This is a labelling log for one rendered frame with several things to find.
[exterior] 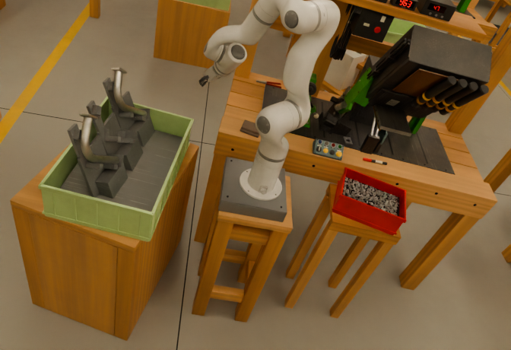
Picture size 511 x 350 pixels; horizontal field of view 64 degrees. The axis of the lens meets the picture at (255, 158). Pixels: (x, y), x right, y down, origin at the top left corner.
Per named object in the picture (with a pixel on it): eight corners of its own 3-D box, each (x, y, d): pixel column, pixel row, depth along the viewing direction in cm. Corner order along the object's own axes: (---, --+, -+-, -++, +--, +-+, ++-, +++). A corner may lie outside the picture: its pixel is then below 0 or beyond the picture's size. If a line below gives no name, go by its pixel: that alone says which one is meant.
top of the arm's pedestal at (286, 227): (290, 233, 176) (293, 228, 173) (216, 221, 172) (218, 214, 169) (287, 182, 200) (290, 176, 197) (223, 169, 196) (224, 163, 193)
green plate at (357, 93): (358, 115, 216) (385, 85, 203) (345, 108, 214) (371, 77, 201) (356, 104, 224) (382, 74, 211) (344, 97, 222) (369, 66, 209)
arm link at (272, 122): (291, 157, 169) (311, 109, 154) (260, 171, 157) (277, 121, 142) (271, 139, 174) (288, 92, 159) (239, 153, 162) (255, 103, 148)
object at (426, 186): (481, 219, 224) (498, 201, 215) (213, 154, 211) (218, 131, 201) (473, 201, 235) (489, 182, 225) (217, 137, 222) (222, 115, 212)
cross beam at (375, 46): (471, 83, 248) (479, 70, 243) (262, 26, 237) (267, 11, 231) (468, 79, 252) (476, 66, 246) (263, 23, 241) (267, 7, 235)
